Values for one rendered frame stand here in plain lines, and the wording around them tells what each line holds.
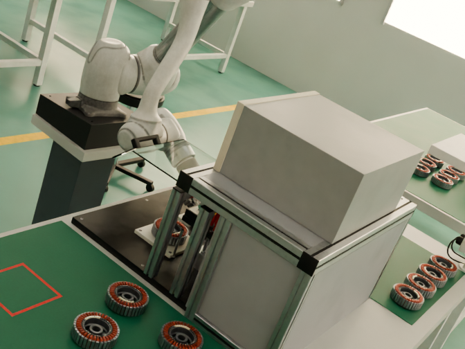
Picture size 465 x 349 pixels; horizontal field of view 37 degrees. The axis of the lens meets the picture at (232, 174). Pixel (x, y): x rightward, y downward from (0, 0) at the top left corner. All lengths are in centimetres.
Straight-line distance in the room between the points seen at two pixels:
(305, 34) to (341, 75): 56
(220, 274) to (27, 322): 49
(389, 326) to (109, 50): 139
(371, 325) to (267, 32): 543
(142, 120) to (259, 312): 77
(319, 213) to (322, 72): 540
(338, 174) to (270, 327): 42
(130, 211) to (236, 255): 59
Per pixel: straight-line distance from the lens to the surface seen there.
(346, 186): 171
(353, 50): 695
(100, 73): 267
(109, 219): 220
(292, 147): 176
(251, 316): 182
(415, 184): 362
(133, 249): 209
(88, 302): 187
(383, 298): 244
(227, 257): 181
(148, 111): 226
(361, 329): 223
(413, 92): 675
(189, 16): 233
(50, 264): 197
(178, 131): 238
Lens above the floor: 186
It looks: 23 degrees down
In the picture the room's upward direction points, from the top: 21 degrees clockwise
